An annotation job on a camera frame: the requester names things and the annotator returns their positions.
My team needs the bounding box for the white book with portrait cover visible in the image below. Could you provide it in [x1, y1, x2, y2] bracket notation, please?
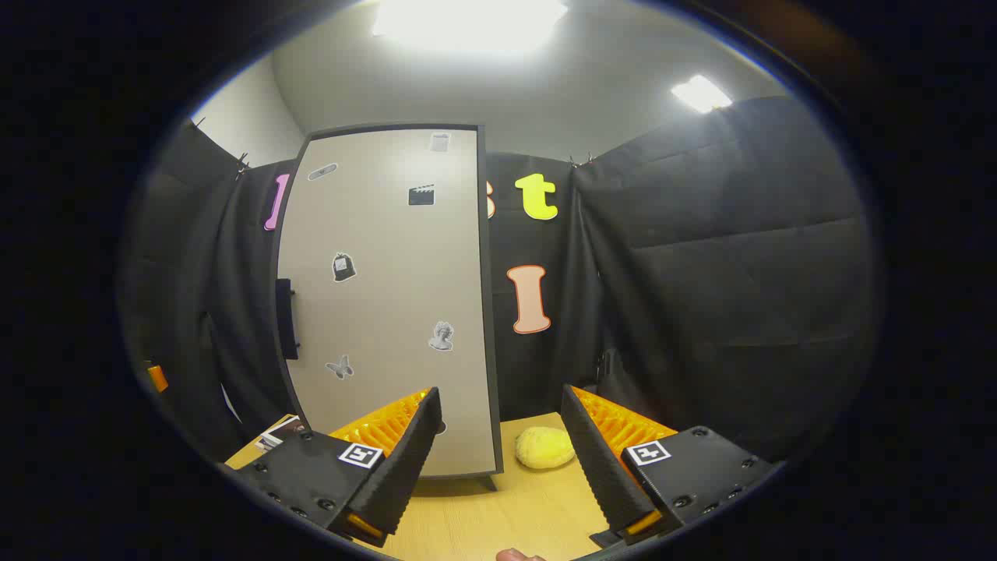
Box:
[254, 415, 310, 453]

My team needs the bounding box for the black backdrop cloth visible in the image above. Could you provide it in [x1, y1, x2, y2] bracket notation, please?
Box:
[125, 93, 877, 468]

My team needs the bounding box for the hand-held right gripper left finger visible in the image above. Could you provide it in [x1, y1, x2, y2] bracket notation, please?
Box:
[234, 387, 443, 548]

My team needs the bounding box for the yellow sponge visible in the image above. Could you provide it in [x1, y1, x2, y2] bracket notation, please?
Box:
[514, 426, 577, 470]

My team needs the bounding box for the black cabinet door handle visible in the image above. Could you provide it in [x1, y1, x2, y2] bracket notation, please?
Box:
[275, 278, 301, 361]

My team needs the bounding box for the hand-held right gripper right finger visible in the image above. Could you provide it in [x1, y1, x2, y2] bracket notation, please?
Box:
[561, 384, 780, 548]

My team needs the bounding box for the grey cabinet door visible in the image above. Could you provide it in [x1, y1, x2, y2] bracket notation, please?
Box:
[273, 125, 499, 478]

